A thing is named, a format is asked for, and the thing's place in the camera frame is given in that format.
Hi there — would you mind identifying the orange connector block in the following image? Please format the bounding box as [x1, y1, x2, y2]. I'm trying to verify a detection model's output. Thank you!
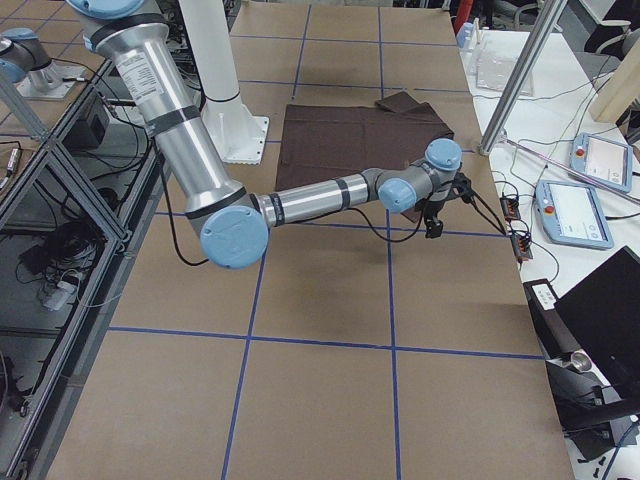
[510, 231, 533, 264]
[500, 196, 521, 222]

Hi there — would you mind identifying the black monitor on stand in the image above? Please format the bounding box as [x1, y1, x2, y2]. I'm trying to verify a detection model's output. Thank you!
[523, 246, 639, 460]

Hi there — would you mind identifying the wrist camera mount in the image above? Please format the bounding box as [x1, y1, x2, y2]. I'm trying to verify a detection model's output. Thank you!
[443, 171, 476, 204]

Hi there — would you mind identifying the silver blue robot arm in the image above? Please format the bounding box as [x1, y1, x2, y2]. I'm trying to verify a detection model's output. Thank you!
[70, 1, 462, 269]

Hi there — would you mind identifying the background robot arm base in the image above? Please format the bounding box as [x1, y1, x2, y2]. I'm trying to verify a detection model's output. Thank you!
[1, 28, 85, 100]

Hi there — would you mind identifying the lower teach pendant tablet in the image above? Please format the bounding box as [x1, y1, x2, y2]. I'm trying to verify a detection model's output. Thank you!
[535, 180, 614, 250]

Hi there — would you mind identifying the orange connector block upper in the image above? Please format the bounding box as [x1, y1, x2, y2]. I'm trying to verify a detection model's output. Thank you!
[500, 196, 521, 222]

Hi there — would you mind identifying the upper teach pendant tablet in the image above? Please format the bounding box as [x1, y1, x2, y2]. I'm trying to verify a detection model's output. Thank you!
[570, 133, 633, 193]

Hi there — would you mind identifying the aluminium frame post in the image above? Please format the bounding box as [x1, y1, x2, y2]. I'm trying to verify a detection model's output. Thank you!
[478, 0, 568, 156]

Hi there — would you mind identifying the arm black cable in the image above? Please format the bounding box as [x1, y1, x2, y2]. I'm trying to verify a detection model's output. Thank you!
[167, 172, 511, 266]

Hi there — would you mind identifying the orange connector block lower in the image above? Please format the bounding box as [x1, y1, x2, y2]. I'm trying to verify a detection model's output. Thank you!
[510, 231, 533, 264]

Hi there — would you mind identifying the brown t-shirt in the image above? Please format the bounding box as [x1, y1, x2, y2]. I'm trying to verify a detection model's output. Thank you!
[260, 92, 462, 226]

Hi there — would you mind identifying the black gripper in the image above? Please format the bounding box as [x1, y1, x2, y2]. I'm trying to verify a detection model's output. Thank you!
[418, 199, 446, 235]

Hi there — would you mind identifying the teach pendant tablet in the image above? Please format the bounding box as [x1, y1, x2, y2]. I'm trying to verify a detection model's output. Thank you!
[570, 133, 633, 193]
[535, 180, 614, 250]

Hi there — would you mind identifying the clear plastic bag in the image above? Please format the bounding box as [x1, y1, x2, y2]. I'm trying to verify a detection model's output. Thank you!
[475, 52, 518, 91]

